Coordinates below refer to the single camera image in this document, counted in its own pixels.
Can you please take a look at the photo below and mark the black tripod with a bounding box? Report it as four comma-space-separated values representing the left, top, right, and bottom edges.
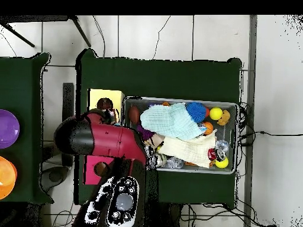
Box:
0, 15, 92, 48

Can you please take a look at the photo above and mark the crushed red cola can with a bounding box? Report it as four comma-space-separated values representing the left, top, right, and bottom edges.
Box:
207, 147, 227, 163

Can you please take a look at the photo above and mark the orange plastic bowl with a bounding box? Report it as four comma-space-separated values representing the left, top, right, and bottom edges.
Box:
0, 155, 18, 200

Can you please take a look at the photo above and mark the blue spiky ball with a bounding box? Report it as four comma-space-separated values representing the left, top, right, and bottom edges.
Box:
185, 101, 207, 124

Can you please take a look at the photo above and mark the black upright panel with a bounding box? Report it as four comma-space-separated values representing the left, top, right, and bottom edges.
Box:
62, 82, 75, 167

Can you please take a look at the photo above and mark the crushed silver can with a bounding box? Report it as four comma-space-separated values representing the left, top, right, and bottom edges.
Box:
154, 153, 167, 168

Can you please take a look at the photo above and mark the black power cable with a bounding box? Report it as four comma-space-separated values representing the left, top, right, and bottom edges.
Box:
237, 130, 303, 146

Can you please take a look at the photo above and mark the brown toy football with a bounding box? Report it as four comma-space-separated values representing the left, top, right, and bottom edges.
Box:
128, 105, 141, 125

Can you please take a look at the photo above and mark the shallow mesh bin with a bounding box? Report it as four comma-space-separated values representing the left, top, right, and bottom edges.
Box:
121, 96, 239, 175

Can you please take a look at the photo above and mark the colourful frayed cloth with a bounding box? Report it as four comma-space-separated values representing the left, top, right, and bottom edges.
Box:
96, 97, 114, 111

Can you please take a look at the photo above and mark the light blue muslin cloth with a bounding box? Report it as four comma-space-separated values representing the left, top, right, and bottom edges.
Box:
140, 102, 207, 141

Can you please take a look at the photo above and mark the purple plastic bowl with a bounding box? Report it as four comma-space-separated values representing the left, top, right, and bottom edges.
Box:
0, 109, 20, 149

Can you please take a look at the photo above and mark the dark green side tablecloth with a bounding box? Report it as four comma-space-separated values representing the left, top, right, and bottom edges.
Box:
0, 52, 54, 205

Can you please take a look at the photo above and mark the small orange basketball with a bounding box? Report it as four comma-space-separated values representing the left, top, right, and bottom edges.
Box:
202, 121, 214, 135

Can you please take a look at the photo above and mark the cream muslin cloth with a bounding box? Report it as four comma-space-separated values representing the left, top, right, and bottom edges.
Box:
157, 129, 217, 169

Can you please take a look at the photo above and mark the yellow ball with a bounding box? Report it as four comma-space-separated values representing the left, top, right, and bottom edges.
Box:
214, 157, 230, 169
209, 106, 224, 121

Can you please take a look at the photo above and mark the wooden box with three holes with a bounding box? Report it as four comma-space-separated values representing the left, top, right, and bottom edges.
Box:
83, 88, 125, 185

